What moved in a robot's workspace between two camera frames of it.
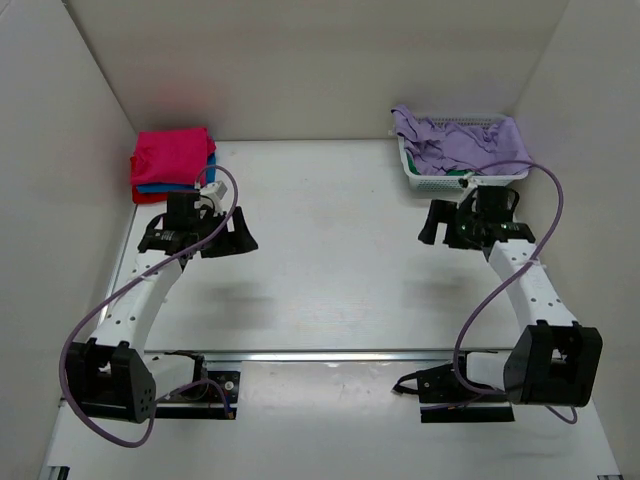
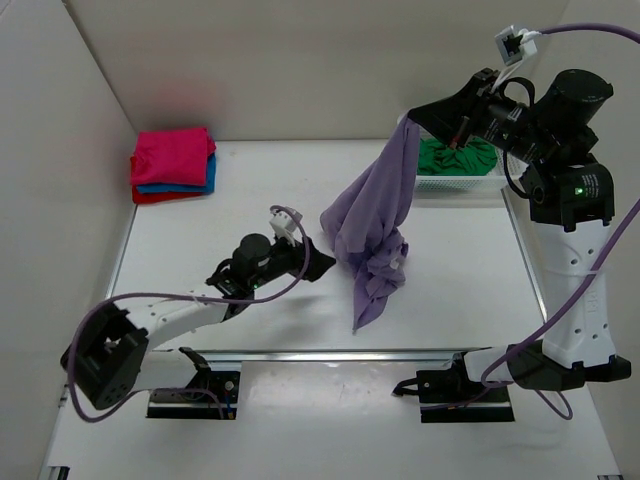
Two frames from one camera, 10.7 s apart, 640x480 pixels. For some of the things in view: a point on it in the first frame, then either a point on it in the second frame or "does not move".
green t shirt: (451, 172) -> (476, 158)
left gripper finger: (244, 238) -> (318, 261)
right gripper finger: (437, 214) -> (446, 115)
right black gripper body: (466, 218) -> (487, 119)
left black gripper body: (208, 223) -> (286, 257)
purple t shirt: (454, 147) -> (371, 217)
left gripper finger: (219, 251) -> (315, 270)
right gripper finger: (451, 237) -> (459, 133)
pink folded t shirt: (172, 156) does not move
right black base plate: (443, 398) does not move
